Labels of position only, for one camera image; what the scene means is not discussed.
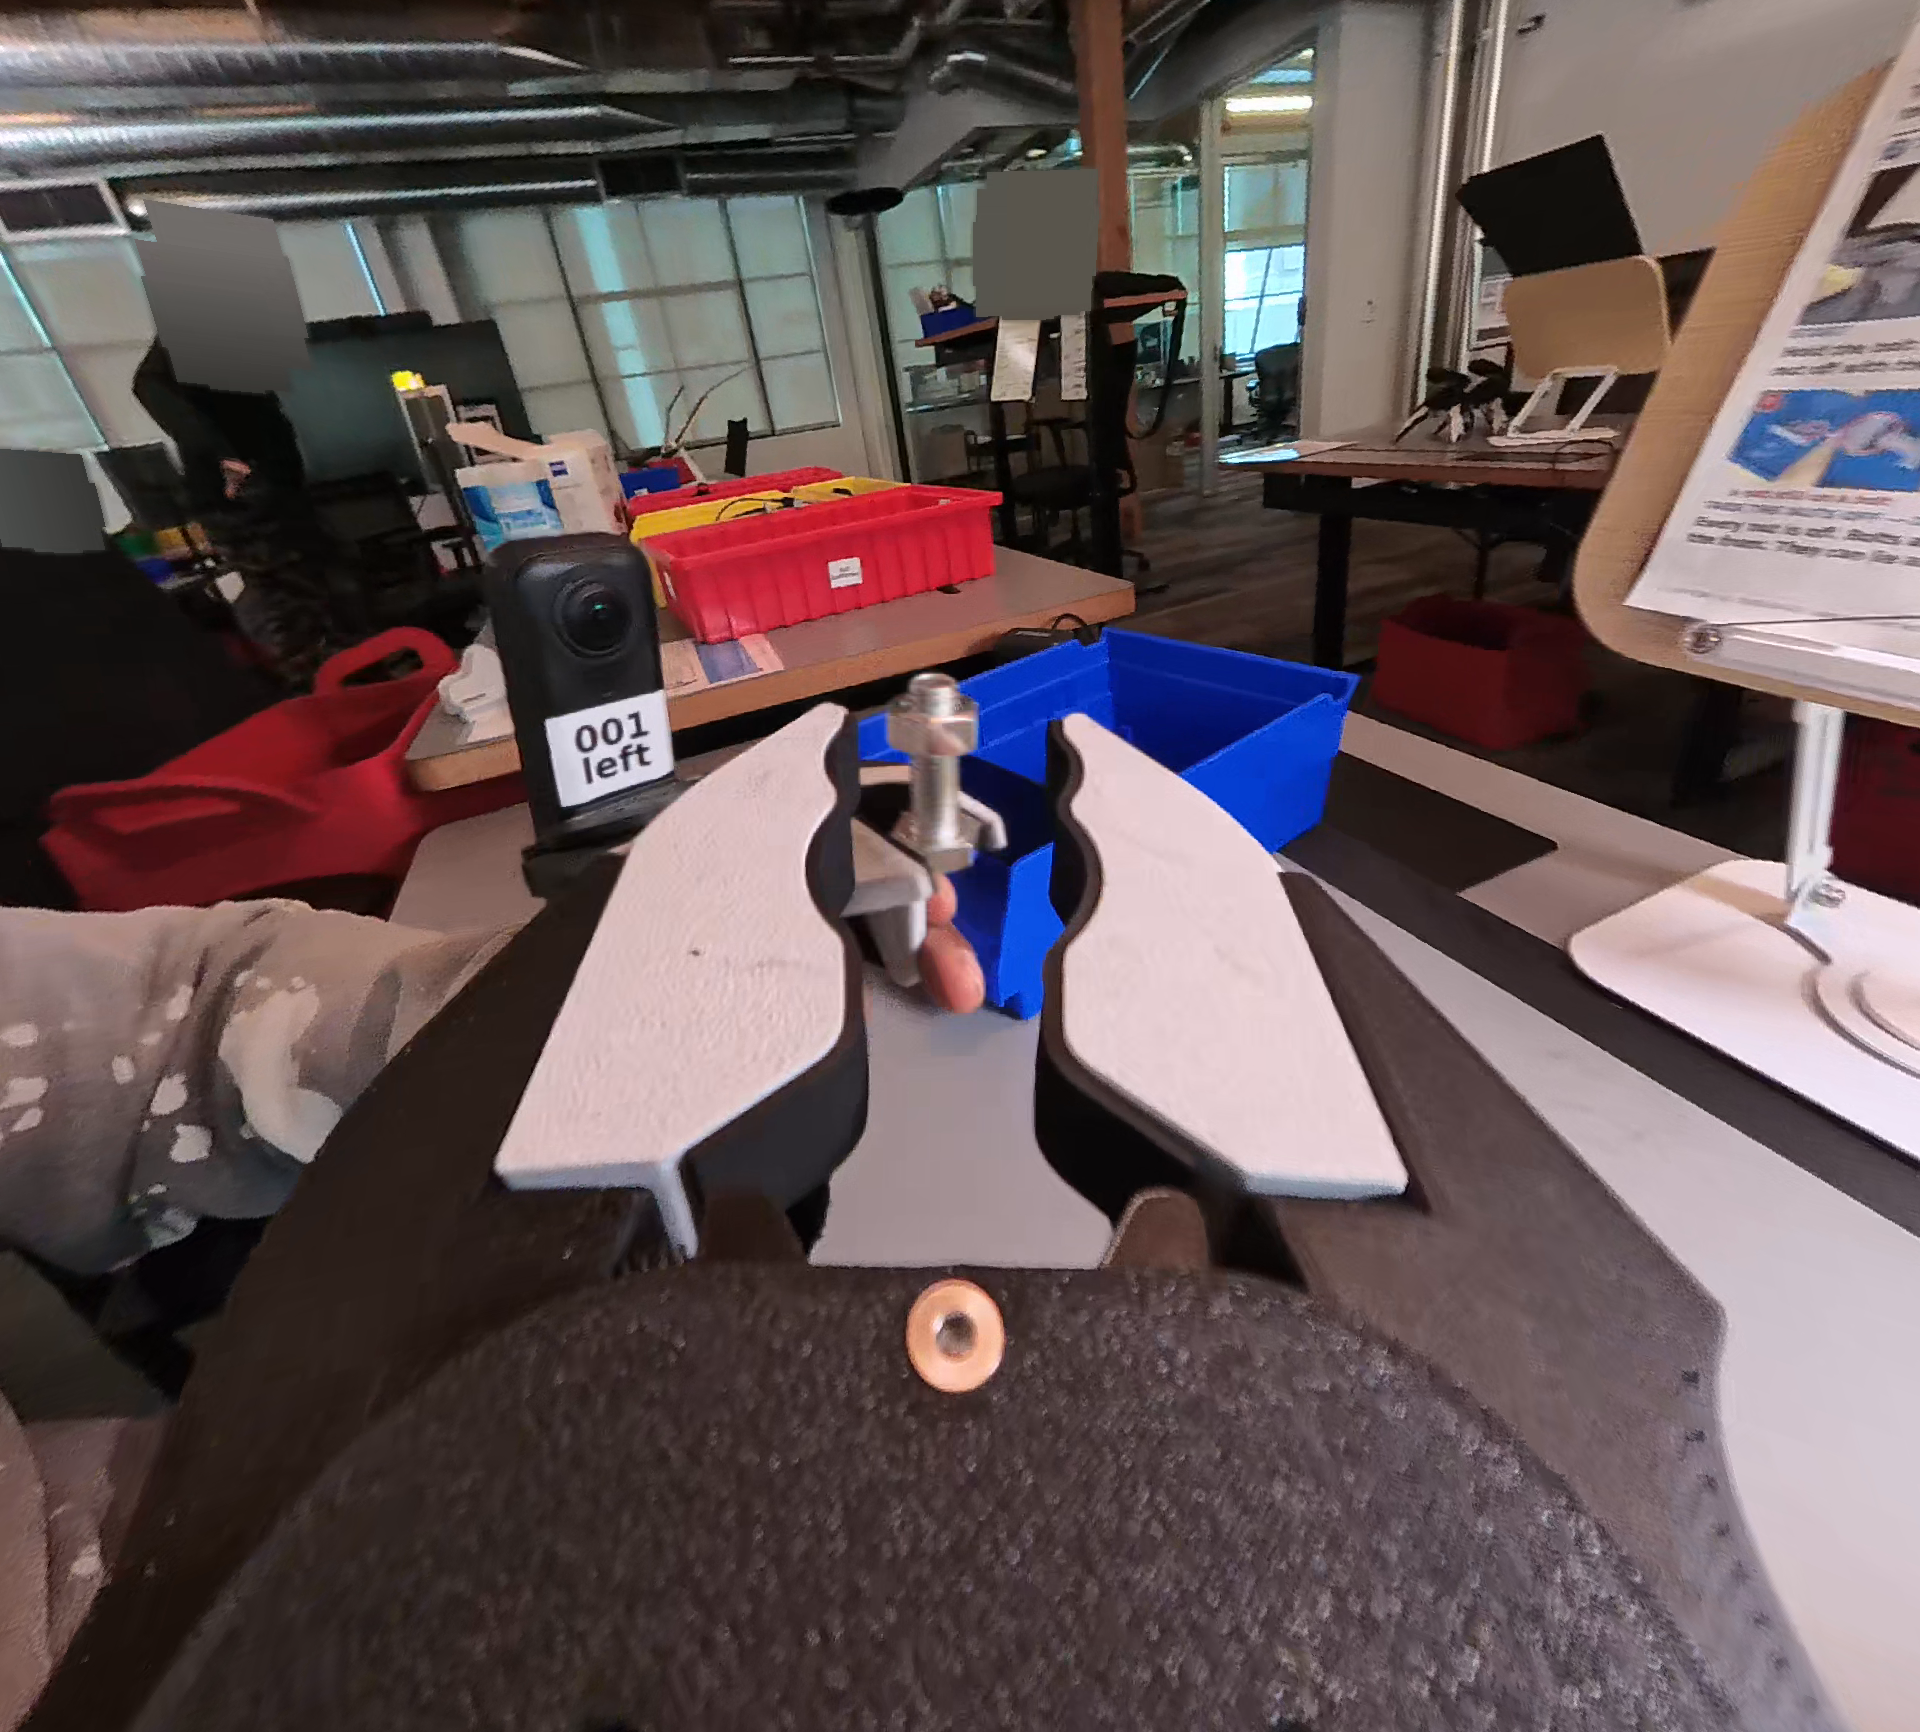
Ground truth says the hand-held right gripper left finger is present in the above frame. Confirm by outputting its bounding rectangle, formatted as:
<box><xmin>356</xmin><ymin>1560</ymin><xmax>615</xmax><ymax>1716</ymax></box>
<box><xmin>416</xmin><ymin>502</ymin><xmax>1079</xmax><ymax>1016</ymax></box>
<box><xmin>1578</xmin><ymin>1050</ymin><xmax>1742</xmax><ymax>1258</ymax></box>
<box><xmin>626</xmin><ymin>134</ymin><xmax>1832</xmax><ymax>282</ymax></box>
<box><xmin>493</xmin><ymin>699</ymin><xmax>871</xmax><ymax>1254</ymax></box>

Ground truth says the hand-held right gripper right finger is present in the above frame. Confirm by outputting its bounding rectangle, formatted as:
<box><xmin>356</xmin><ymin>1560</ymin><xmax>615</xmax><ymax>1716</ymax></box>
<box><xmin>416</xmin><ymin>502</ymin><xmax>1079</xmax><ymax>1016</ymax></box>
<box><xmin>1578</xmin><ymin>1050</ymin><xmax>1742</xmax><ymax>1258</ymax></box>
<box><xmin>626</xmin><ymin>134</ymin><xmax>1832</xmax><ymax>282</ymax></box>
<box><xmin>1033</xmin><ymin>712</ymin><xmax>1409</xmax><ymax>1231</ymax></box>

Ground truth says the steel hex bolt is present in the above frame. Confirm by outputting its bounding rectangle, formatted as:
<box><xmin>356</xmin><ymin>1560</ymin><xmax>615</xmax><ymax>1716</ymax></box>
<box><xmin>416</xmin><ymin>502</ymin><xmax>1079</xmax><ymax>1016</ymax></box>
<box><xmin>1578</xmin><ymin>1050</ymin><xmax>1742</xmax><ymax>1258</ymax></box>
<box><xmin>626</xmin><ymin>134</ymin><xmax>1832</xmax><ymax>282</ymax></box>
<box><xmin>892</xmin><ymin>669</ymin><xmax>979</xmax><ymax>873</ymax></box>

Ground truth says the blue plastic bin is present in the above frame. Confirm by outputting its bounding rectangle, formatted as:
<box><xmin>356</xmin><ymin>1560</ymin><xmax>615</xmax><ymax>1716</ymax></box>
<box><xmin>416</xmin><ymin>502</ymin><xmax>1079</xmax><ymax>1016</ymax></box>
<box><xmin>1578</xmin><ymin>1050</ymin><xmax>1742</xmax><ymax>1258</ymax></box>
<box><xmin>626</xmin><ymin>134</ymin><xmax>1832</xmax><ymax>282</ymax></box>
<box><xmin>854</xmin><ymin>626</ymin><xmax>1359</xmax><ymax>1021</ymax></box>

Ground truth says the person's left forearm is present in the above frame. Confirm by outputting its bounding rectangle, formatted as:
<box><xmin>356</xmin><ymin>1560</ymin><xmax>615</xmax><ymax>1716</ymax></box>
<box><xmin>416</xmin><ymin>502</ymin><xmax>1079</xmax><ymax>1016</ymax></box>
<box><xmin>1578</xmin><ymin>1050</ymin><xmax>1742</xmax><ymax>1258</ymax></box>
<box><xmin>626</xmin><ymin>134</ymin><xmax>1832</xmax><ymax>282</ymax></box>
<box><xmin>0</xmin><ymin>898</ymin><xmax>520</xmax><ymax>1276</ymax></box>

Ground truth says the person's left hand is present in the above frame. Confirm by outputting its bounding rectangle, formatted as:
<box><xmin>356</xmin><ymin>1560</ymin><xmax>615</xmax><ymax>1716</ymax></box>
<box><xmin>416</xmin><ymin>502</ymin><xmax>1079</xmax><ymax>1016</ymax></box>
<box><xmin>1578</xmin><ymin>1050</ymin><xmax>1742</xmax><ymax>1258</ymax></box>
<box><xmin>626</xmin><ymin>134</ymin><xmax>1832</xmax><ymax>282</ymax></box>
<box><xmin>917</xmin><ymin>879</ymin><xmax>987</xmax><ymax>1013</ymax></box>

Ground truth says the wipes canister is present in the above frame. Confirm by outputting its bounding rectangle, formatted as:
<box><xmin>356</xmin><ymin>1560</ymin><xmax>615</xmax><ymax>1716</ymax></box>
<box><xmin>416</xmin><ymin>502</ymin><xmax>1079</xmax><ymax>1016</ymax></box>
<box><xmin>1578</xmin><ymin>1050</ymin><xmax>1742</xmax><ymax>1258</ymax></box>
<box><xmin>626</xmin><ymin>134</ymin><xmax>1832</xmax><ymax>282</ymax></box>
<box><xmin>453</xmin><ymin>455</ymin><xmax>558</xmax><ymax>552</ymax></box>

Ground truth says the printed colour leaflet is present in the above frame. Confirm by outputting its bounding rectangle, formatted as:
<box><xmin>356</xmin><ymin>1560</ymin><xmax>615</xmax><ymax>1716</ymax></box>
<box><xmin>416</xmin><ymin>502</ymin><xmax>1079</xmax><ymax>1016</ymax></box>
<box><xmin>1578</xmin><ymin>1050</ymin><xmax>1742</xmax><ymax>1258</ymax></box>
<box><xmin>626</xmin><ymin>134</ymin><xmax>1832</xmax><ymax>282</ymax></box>
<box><xmin>659</xmin><ymin>633</ymin><xmax>785</xmax><ymax>692</ymax></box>

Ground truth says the white cardboard box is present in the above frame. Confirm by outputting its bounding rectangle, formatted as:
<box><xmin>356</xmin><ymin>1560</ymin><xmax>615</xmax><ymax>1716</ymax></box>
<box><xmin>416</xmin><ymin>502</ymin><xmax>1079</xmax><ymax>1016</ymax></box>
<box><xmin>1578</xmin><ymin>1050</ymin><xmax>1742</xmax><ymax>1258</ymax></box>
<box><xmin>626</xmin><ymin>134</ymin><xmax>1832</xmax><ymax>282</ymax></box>
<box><xmin>445</xmin><ymin>418</ymin><xmax>623</xmax><ymax>533</ymax></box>

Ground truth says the red storage tray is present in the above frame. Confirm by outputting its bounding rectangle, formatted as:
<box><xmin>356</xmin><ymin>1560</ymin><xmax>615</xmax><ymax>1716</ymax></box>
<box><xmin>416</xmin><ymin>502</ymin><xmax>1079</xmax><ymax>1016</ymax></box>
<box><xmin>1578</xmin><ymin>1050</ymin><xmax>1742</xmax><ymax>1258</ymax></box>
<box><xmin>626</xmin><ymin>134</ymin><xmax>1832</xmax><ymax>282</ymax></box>
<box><xmin>621</xmin><ymin>466</ymin><xmax>845</xmax><ymax>519</ymax></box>

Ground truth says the red plastic storage bin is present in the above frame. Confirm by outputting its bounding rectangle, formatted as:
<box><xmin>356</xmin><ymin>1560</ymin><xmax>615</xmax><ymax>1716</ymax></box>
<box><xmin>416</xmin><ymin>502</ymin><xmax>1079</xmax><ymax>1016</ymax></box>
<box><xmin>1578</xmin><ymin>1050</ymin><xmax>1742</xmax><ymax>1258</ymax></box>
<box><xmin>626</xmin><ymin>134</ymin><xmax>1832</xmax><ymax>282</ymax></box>
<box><xmin>644</xmin><ymin>485</ymin><xmax>1004</xmax><ymax>643</ymax></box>

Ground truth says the red tote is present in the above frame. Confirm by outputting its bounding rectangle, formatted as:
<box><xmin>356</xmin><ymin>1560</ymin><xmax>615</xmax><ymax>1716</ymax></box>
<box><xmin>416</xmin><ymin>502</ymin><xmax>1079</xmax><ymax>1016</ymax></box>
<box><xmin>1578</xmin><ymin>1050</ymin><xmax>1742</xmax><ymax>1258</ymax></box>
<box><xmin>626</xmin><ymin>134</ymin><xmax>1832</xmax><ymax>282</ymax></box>
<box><xmin>35</xmin><ymin>626</ymin><xmax>467</xmax><ymax>915</ymax></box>

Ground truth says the red floor bin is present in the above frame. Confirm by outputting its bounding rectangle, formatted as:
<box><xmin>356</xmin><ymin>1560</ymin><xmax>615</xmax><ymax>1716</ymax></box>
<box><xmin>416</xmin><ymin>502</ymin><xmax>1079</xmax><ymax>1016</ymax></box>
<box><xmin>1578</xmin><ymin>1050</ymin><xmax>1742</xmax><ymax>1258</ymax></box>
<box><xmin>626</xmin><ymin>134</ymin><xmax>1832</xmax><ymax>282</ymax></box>
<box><xmin>1832</xmin><ymin>718</ymin><xmax>1920</xmax><ymax>910</ymax></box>
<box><xmin>1372</xmin><ymin>591</ymin><xmax>1591</xmax><ymax>751</ymax></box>

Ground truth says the black standing desk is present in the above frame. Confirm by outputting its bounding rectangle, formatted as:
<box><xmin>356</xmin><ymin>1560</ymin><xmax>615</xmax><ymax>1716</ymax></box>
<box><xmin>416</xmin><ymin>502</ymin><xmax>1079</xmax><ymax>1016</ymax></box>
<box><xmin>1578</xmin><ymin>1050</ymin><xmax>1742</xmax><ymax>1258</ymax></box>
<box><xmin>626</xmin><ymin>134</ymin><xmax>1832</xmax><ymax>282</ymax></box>
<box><xmin>913</xmin><ymin>267</ymin><xmax>1189</xmax><ymax>579</ymax></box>

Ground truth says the black floor lamp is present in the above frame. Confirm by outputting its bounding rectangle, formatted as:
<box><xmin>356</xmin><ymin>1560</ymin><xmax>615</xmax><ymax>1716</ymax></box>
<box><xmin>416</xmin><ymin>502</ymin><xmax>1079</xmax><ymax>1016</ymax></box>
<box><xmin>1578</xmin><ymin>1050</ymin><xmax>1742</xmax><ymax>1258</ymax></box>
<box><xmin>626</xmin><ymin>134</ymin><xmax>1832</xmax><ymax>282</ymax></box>
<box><xmin>828</xmin><ymin>186</ymin><xmax>912</xmax><ymax>490</ymax></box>

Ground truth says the spare black gripper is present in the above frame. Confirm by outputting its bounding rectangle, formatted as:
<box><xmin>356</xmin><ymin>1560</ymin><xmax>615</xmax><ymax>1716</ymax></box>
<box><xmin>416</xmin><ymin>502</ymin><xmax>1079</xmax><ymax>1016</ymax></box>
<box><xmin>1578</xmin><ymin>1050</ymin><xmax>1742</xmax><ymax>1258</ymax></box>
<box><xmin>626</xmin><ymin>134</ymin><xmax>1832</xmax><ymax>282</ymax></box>
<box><xmin>1394</xmin><ymin>358</ymin><xmax>1518</xmax><ymax>443</ymax></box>

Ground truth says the instruction sheet on stand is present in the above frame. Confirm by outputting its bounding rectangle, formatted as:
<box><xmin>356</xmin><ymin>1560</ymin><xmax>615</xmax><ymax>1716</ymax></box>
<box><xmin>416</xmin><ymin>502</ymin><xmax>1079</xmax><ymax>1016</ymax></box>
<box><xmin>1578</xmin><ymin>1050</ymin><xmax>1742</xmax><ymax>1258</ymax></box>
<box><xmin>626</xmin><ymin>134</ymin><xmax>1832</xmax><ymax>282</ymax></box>
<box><xmin>1566</xmin><ymin>22</ymin><xmax>1920</xmax><ymax>1164</ymax></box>

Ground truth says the printed instruction sheet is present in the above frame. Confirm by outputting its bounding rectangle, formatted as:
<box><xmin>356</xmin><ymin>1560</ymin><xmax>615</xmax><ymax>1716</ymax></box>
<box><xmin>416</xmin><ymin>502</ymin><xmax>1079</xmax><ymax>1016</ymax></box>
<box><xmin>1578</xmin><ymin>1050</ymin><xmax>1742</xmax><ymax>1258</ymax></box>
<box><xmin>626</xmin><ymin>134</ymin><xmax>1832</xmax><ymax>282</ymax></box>
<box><xmin>1625</xmin><ymin>36</ymin><xmax>1920</xmax><ymax>623</ymax></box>

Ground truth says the small wooden clipboard stand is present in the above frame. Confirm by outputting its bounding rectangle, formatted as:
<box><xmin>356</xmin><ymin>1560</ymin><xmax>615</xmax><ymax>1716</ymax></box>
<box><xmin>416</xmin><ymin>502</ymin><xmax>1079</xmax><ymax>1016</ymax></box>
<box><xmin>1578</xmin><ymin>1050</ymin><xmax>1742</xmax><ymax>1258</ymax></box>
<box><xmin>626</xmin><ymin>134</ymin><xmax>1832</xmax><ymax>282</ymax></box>
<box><xmin>1500</xmin><ymin>253</ymin><xmax>1673</xmax><ymax>443</ymax></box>

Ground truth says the black light panel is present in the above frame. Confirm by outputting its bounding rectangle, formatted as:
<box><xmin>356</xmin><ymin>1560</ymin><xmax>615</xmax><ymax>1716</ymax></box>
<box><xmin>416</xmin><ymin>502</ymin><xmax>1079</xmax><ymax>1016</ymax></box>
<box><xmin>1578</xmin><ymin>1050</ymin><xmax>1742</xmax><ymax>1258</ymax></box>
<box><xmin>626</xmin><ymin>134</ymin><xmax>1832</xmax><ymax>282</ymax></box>
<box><xmin>1458</xmin><ymin>134</ymin><xmax>1643</xmax><ymax>279</ymax></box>

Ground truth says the black wall monitor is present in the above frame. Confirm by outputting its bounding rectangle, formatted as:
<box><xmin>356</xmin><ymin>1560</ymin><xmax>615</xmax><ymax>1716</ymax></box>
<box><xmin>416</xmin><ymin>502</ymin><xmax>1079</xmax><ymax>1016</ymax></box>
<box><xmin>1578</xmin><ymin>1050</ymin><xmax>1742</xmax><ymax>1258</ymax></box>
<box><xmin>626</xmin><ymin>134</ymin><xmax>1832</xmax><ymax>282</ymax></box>
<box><xmin>292</xmin><ymin>318</ymin><xmax>533</xmax><ymax>443</ymax></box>

